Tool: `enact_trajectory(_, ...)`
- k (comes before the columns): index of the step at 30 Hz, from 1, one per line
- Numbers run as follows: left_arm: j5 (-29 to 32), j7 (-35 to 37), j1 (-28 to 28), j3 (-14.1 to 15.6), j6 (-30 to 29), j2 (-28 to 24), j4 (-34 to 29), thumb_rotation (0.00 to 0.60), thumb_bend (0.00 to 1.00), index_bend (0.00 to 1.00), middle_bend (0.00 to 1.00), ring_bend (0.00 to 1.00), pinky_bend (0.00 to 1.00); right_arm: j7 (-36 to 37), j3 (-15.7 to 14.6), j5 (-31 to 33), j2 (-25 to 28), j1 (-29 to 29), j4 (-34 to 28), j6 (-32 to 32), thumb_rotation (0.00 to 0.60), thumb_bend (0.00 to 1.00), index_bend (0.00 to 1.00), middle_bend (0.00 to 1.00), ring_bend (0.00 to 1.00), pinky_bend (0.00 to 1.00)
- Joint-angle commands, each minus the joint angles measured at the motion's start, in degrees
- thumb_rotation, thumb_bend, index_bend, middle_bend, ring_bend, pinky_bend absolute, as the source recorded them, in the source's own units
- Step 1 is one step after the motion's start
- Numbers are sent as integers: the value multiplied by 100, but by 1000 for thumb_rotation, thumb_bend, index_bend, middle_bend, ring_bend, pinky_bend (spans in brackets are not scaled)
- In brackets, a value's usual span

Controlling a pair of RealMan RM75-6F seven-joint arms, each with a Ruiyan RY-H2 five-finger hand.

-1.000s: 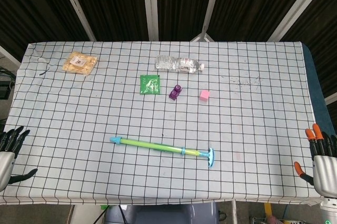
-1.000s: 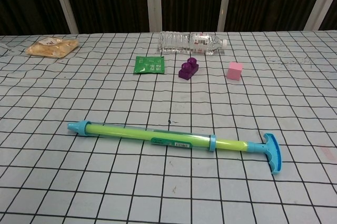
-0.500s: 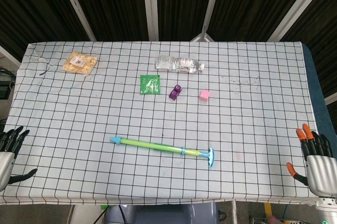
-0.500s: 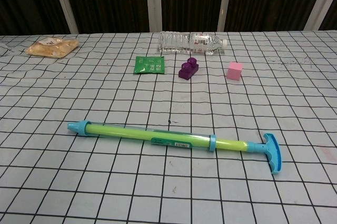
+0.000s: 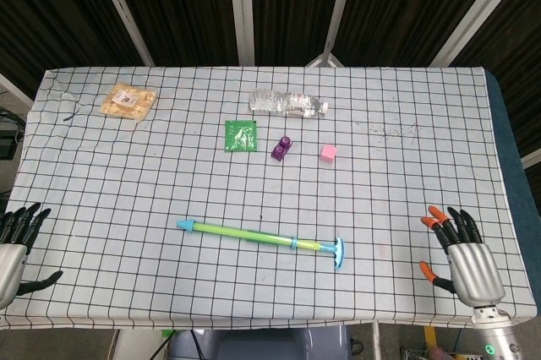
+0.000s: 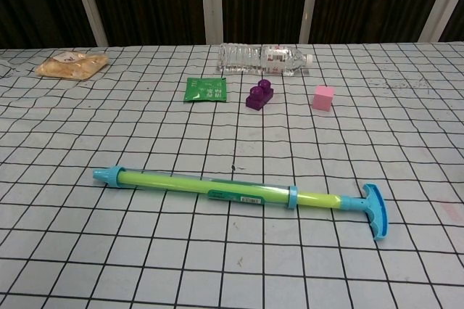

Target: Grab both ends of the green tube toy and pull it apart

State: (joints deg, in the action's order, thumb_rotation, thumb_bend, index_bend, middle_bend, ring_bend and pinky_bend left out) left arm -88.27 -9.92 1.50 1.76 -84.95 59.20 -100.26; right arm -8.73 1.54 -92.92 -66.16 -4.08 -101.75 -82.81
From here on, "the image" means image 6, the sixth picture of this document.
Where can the blue green water pump toy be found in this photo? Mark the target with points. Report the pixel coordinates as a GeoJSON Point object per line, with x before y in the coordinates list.
{"type": "Point", "coordinates": [163, 182]}

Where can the purple building block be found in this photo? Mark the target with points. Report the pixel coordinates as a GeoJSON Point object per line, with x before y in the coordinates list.
{"type": "Point", "coordinates": [258, 98]}

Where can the green foil sachet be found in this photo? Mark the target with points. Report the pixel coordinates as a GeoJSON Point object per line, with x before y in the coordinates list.
{"type": "Point", "coordinates": [204, 90]}

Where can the clear plastic water bottle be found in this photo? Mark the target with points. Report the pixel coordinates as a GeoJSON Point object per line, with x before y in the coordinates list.
{"type": "Point", "coordinates": [253, 58]}

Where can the pink cube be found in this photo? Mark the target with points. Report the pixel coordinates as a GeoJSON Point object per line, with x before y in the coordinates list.
{"type": "Point", "coordinates": [322, 98]}

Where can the checked grid tablecloth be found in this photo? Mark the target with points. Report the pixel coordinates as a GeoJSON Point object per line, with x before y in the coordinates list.
{"type": "Point", "coordinates": [232, 269]}

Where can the yellow snack bag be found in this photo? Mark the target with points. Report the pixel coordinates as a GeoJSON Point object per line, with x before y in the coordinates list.
{"type": "Point", "coordinates": [72, 65]}

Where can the white frame post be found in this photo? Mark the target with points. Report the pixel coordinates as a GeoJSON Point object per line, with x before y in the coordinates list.
{"type": "Point", "coordinates": [311, 0]}
{"type": "Point", "coordinates": [90, 4]}
{"type": "Point", "coordinates": [211, 0]}
{"type": "Point", "coordinates": [440, 0]}

